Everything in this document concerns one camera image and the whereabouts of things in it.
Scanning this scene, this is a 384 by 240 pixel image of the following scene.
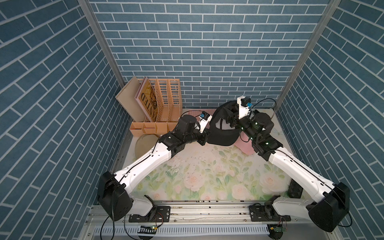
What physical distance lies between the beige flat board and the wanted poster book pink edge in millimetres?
22

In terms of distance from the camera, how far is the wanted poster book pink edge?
3.01 feet

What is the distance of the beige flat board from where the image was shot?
91 cm
